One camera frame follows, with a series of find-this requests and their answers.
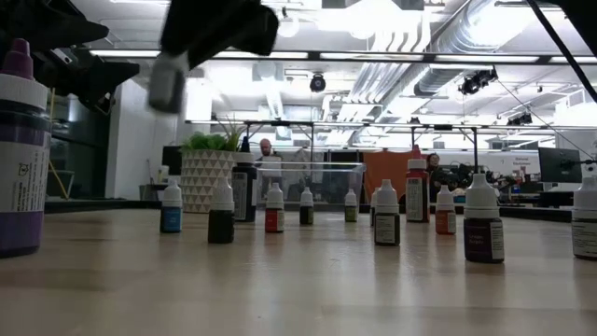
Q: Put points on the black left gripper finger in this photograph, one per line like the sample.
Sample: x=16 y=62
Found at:
x=93 y=77
x=51 y=23

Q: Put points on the large purple food coloring bottle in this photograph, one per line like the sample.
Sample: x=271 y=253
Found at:
x=23 y=186

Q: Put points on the small blue food coloring bottle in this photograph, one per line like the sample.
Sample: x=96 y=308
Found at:
x=171 y=219

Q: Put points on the large black food coloring bottle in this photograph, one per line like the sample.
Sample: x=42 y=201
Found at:
x=251 y=196

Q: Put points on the small dark green coloring bottle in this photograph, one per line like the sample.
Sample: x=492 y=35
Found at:
x=221 y=226

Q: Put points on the clear plastic bin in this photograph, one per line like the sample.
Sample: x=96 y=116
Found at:
x=326 y=186

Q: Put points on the small red food coloring bottle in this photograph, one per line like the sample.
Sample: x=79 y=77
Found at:
x=271 y=221

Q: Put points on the small olive food coloring bottle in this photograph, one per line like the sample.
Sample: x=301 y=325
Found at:
x=351 y=214

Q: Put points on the small dark white-labelled coloring bottle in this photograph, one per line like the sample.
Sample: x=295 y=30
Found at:
x=387 y=228

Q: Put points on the large red food coloring bottle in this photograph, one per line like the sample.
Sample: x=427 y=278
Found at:
x=426 y=200

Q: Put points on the small orange food coloring bottle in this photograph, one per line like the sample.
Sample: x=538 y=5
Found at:
x=441 y=223

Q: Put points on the small purple food coloring bottle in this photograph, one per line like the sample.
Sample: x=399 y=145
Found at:
x=478 y=240

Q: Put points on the white bottle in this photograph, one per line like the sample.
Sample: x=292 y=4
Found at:
x=587 y=233

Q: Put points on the white LED light strip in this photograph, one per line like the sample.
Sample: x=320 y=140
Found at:
x=485 y=59
x=298 y=54
x=373 y=56
x=126 y=53
x=583 y=60

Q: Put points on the grey chair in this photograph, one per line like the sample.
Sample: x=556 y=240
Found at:
x=65 y=173

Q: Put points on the black computer monitor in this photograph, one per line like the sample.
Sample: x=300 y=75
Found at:
x=171 y=161
x=559 y=165

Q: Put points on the green succulent plant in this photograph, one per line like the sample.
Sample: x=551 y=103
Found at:
x=205 y=141

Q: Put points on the white container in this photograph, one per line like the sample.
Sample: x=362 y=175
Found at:
x=163 y=172

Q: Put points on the black round ceiling fixture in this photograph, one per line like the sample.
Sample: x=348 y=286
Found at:
x=317 y=83

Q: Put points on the person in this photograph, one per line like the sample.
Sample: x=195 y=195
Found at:
x=267 y=147
x=434 y=163

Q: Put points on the white triangle-patterned planter pot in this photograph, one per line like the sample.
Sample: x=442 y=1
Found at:
x=200 y=177

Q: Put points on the orange panel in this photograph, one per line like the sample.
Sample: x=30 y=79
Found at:
x=387 y=168

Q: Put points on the black track spotlight cluster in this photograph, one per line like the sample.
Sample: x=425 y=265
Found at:
x=476 y=83

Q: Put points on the black overhead frame bar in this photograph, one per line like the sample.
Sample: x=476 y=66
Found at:
x=313 y=55

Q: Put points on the black workstation frame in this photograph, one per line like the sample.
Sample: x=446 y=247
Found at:
x=280 y=123

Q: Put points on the silver ventilation duct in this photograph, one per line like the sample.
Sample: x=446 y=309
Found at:
x=466 y=37

